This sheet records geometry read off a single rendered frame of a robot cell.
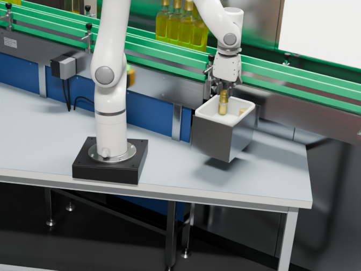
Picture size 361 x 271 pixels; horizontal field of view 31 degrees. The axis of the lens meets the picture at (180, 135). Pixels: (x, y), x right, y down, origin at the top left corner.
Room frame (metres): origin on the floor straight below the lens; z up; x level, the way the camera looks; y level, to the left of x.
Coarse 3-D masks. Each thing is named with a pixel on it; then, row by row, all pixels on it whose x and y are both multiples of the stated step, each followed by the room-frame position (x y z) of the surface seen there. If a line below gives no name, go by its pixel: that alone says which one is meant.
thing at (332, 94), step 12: (252, 72) 2.43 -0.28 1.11; (264, 72) 2.41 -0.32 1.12; (276, 72) 2.39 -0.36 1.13; (264, 84) 2.41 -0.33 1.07; (276, 84) 2.39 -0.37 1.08; (288, 84) 2.36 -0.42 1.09; (300, 84) 2.34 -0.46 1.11; (312, 84) 2.32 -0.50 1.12; (324, 84) 2.29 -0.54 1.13; (300, 96) 2.34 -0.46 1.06; (312, 96) 2.31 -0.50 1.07; (324, 96) 2.29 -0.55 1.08; (336, 96) 2.27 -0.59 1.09; (348, 96) 2.25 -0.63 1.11; (360, 96) 2.23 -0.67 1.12; (348, 108) 2.25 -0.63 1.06; (360, 108) 2.22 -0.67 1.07
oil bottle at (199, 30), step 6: (192, 24) 2.59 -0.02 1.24; (198, 24) 2.57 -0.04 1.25; (204, 24) 2.57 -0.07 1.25; (192, 30) 2.58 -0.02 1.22; (198, 30) 2.57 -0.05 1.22; (204, 30) 2.58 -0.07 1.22; (192, 36) 2.58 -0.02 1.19; (198, 36) 2.57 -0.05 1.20; (204, 36) 2.58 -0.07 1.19; (192, 42) 2.58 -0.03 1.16; (198, 42) 2.57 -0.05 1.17; (204, 42) 2.58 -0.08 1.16; (192, 48) 2.58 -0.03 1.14; (198, 48) 2.57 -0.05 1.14; (204, 48) 2.59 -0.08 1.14
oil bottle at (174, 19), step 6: (168, 18) 2.64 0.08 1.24; (174, 18) 2.63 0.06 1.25; (180, 18) 2.63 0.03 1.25; (168, 24) 2.64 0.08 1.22; (174, 24) 2.63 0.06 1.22; (168, 30) 2.64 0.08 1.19; (174, 30) 2.63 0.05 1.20; (168, 36) 2.64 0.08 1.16; (174, 36) 2.63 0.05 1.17; (168, 42) 2.64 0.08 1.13; (174, 42) 2.62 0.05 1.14
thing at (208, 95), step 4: (212, 84) 2.41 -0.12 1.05; (204, 88) 2.41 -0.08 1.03; (208, 88) 2.40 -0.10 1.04; (212, 88) 2.41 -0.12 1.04; (204, 92) 2.41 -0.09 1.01; (208, 92) 2.40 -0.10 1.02; (212, 92) 2.41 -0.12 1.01; (216, 92) 2.45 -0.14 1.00; (204, 96) 2.41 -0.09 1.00; (208, 96) 2.40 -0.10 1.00; (212, 96) 2.41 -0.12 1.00; (208, 100) 2.40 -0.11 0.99
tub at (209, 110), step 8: (216, 96) 2.39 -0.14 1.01; (208, 104) 2.32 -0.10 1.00; (216, 104) 2.38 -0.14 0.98; (224, 104) 2.39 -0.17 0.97; (232, 104) 2.38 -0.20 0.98; (240, 104) 2.36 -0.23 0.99; (248, 104) 2.35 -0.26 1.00; (200, 112) 2.26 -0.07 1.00; (208, 112) 2.32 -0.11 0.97; (216, 112) 2.38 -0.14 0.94; (232, 112) 2.37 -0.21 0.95; (248, 112) 2.27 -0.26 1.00; (216, 120) 2.18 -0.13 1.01; (224, 120) 2.17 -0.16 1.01; (232, 120) 2.32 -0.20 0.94
